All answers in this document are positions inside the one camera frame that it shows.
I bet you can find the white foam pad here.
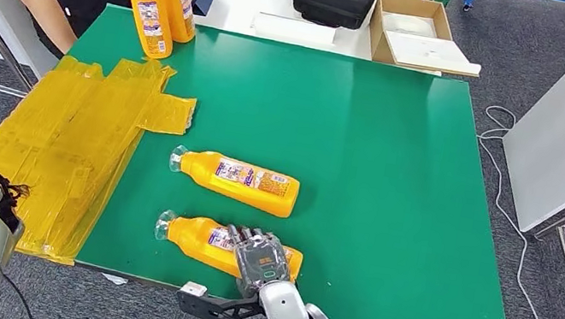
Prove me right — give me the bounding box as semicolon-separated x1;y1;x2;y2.
380;11;444;42

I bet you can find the open cardboard box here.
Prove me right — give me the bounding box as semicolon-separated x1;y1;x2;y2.
363;0;462;75

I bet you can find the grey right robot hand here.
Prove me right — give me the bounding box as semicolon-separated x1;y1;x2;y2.
217;222;299;305

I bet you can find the yellow plastic sheet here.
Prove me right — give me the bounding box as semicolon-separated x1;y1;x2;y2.
0;34;203;282

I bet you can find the white paper sheet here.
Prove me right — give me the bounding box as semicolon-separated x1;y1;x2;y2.
250;11;338;52

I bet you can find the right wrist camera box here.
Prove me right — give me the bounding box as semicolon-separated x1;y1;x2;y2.
172;278;273;319

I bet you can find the green table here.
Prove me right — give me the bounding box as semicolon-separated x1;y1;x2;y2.
29;0;562;319

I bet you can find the white flat board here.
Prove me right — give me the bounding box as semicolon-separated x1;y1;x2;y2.
379;29;486;80

